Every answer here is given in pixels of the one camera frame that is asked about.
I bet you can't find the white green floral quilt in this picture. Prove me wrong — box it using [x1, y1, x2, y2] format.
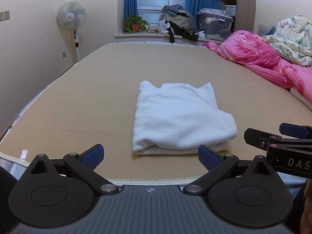
[262, 14, 312, 68]

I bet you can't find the potted green plant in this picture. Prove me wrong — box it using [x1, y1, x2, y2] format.
[122, 15, 151, 34]

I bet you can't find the small white storage box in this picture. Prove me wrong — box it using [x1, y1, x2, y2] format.
[224, 4, 237, 16]

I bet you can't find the wooden bookshelf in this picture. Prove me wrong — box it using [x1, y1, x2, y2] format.
[212, 0, 257, 34]

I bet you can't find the white standing fan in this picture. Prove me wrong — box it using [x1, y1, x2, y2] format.
[57, 1, 88, 63]

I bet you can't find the white shirt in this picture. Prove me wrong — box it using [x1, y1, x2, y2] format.
[132, 80, 238, 156]

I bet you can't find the pile of clothes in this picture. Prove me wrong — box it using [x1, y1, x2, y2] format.
[157, 4, 197, 35]

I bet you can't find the clear plastic storage bin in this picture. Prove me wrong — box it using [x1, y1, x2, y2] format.
[196, 9, 235, 42]

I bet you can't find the pink floral quilt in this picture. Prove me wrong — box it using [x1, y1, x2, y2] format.
[202, 30, 312, 96]

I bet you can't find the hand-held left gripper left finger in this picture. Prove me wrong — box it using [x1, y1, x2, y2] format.
[29, 143, 120, 196]

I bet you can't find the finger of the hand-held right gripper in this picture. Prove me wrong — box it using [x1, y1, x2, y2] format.
[243, 127, 284, 150]
[279, 123, 312, 140]

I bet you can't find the person's right hand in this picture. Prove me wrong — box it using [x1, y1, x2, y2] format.
[301, 182, 312, 234]

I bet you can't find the black garment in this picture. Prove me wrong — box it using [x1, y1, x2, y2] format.
[167, 21, 199, 43]

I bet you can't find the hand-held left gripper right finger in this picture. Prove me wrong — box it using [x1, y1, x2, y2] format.
[183, 144, 273, 196]

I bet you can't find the bed with beige mat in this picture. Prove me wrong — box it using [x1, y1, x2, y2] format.
[0, 41, 312, 191]

